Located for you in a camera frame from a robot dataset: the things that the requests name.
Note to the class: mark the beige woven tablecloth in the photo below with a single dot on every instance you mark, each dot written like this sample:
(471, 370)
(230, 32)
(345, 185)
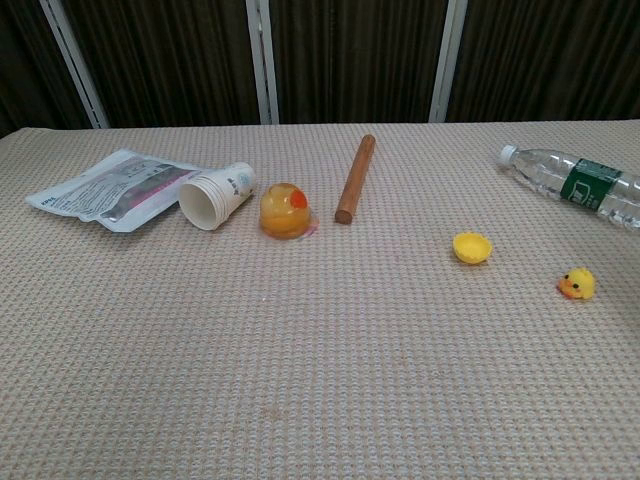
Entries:
(300, 350)

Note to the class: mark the small yellow toy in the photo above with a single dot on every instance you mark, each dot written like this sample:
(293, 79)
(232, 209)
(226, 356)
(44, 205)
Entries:
(579, 285)

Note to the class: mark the orange round toy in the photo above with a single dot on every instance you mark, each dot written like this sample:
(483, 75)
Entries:
(285, 215)

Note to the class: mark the white printed plastic pouch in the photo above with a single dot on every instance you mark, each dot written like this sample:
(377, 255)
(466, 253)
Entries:
(100, 192)

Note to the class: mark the brown wooden rod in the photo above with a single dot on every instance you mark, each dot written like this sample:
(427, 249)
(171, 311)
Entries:
(356, 177)

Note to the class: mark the white metal post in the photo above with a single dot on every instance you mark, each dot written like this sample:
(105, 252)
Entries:
(75, 65)
(447, 65)
(262, 60)

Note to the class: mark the yellow round plastic disc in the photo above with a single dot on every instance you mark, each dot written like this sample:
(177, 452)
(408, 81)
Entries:
(471, 247)

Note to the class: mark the stacked white paper cups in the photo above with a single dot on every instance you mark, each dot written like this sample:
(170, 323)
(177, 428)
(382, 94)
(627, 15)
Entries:
(220, 192)

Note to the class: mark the clear green-label water bottle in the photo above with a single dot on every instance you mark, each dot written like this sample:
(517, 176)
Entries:
(590, 185)

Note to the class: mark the dark pleated curtain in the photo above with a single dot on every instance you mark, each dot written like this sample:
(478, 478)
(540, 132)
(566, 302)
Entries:
(165, 55)

